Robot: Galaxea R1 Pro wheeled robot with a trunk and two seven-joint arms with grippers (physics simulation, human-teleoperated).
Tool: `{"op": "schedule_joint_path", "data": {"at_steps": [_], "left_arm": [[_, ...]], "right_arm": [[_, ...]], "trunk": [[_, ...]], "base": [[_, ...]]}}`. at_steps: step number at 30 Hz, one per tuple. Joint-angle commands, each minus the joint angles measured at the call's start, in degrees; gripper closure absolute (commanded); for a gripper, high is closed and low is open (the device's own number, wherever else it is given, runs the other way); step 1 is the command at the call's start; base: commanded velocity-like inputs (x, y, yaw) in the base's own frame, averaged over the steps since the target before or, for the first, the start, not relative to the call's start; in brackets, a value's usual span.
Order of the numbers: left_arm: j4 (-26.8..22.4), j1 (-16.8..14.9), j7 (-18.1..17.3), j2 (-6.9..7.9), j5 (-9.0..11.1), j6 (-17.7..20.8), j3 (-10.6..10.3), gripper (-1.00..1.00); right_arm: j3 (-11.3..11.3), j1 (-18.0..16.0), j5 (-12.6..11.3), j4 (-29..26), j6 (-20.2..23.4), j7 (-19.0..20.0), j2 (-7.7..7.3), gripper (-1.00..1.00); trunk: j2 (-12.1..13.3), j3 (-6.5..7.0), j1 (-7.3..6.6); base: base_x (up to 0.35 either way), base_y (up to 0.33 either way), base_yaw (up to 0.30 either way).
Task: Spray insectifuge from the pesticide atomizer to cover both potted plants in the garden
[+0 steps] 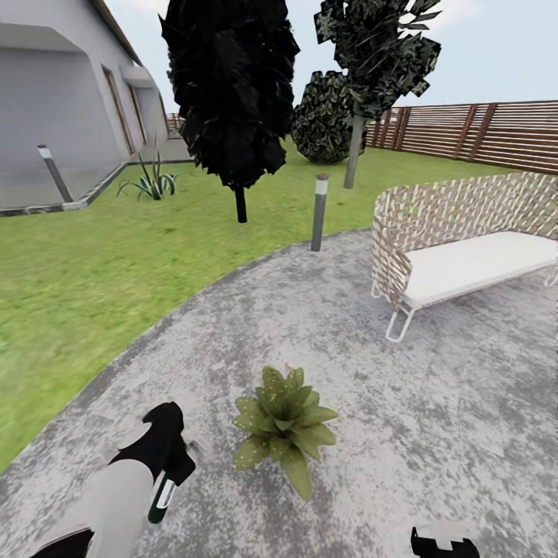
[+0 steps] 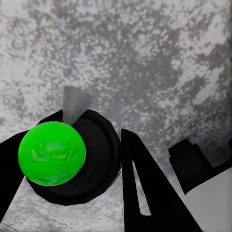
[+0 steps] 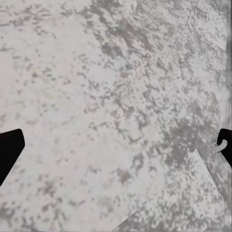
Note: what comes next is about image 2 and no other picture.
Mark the insectifuge atomizer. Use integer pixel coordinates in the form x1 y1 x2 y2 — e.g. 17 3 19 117
18 86 122 206

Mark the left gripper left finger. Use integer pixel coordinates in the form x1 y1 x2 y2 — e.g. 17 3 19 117
0 131 28 224

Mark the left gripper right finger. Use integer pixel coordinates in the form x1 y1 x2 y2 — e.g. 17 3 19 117
121 129 203 232

